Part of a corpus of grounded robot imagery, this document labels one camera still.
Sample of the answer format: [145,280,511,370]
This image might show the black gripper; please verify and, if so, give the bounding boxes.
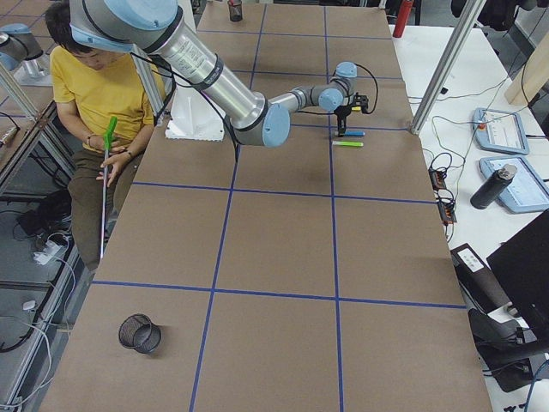
[334,93,369,137]

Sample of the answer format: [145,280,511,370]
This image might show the blue highlighter pen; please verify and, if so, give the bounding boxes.
[343,130,365,137]

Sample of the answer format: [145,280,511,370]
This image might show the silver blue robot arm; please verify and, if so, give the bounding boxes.
[69,1,367,147]
[1,23,50,80]

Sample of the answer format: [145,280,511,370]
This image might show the green highlighter pen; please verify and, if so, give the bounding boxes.
[332,141,364,148]

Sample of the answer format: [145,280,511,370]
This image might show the red water bottle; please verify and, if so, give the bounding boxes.
[392,0,414,38]

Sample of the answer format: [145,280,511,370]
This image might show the upper blue teach pendant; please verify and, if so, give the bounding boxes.
[472,107,529,155]

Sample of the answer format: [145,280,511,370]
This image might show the blue teach pendant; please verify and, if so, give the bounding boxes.
[479,154,548,214]
[472,107,529,155]

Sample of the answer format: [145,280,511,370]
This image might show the left black mesh pen cup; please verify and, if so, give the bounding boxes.
[227,0,243,22]

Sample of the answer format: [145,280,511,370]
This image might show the black mesh pen cup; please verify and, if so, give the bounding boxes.
[227,0,243,22]
[118,313,162,354]

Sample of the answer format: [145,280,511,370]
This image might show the black water bottle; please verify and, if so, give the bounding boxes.
[470,164,517,209]

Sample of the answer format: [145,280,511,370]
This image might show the lower blue teach pendant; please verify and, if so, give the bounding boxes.
[479,154,548,214]

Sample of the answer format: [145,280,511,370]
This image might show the black monitor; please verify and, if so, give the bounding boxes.
[487,211,548,337]

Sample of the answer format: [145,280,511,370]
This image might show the person in yellow shirt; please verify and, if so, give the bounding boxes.
[45,1,154,271]

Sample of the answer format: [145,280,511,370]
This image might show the right black mesh pen cup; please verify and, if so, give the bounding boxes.
[118,313,162,354]

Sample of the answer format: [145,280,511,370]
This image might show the white power strip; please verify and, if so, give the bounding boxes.
[33,240,68,266]

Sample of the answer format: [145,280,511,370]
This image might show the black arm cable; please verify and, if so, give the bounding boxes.
[295,64,379,117]

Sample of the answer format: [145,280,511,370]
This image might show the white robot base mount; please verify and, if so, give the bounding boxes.
[166,86,226,142]

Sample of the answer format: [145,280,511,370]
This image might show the aluminium frame post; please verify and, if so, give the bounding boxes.
[409,0,486,135]

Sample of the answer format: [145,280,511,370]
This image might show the green handled reach stick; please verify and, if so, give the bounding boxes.
[100,116,118,259]

